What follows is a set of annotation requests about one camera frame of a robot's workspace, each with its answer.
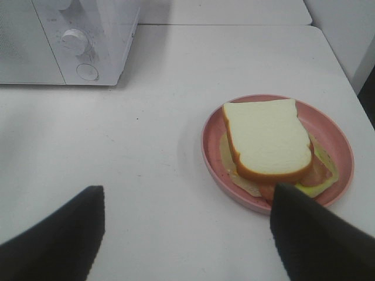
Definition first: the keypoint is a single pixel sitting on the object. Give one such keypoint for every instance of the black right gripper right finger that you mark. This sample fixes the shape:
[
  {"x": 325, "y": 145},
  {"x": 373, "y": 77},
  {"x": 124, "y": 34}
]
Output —
[{"x": 314, "y": 243}]

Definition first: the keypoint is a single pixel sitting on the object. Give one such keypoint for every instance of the sandwich bread slice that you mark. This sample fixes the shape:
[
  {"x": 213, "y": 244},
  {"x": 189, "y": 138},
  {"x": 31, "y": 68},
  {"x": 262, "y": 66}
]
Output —
[
  {"x": 267, "y": 141},
  {"x": 226, "y": 159}
]

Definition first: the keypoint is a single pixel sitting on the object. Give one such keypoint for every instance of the lower sandwich bread slice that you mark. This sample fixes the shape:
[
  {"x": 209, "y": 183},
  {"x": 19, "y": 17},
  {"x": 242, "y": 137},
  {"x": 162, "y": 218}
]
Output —
[{"x": 226, "y": 159}]

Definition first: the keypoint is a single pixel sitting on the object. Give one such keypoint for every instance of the white microwave oven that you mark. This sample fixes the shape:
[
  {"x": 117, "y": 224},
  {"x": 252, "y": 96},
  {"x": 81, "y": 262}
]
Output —
[{"x": 110, "y": 27}]

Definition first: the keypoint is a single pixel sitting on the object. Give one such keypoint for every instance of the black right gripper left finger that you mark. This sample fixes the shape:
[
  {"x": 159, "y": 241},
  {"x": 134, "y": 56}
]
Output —
[{"x": 63, "y": 246}]

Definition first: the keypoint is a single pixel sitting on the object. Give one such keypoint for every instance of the round door release button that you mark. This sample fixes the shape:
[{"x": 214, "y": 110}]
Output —
[{"x": 87, "y": 72}]

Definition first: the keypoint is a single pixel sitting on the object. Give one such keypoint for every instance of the pink plate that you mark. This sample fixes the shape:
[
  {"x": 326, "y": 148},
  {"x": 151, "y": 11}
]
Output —
[{"x": 327, "y": 133}]

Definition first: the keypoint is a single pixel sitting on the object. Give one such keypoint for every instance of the upper sandwich bread slice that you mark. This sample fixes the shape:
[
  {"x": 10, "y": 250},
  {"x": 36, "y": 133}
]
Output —
[{"x": 267, "y": 141}]

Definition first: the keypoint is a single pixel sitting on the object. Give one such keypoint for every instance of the yellow cheese slice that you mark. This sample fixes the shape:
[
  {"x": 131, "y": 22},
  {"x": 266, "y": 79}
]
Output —
[{"x": 325, "y": 181}]

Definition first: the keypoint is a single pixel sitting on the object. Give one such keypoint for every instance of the upper white power knob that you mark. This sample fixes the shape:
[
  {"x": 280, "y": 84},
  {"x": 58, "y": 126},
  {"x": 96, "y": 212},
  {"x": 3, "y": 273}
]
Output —
[{"x": 62, "y": 5}]

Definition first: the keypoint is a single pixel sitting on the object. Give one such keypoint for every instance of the lower white timer knob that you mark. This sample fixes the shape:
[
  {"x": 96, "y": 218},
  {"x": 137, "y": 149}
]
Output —
[{"x": 75, "y": 41}]

